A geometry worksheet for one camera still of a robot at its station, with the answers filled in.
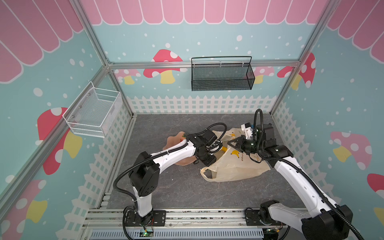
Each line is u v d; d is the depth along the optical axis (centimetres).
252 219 74
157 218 75
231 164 74
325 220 37
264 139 57
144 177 47
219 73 96
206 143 67
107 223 74
